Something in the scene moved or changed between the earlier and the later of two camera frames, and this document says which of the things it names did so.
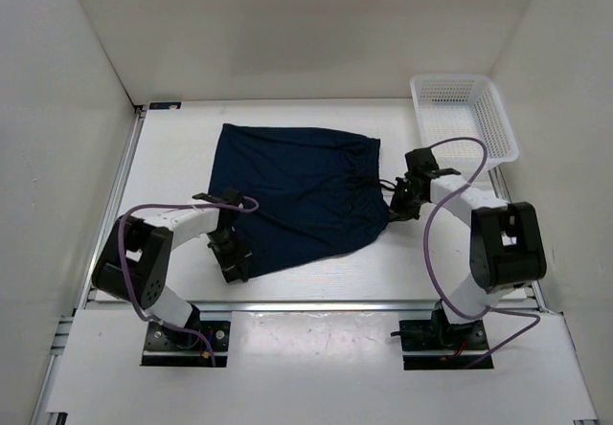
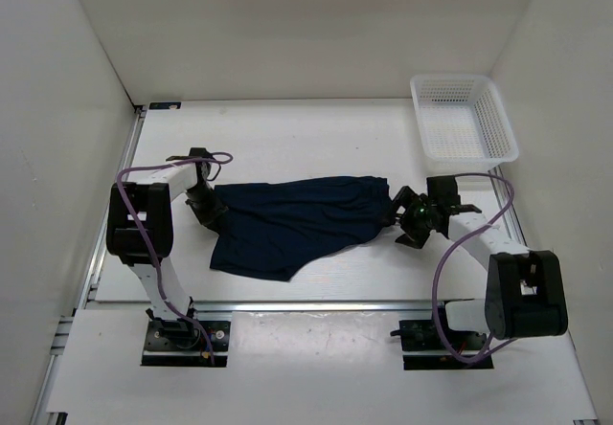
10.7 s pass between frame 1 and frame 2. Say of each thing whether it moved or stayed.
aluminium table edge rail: stayed
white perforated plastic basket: stayed
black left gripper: moved
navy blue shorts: moved
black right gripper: moved
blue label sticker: stayed
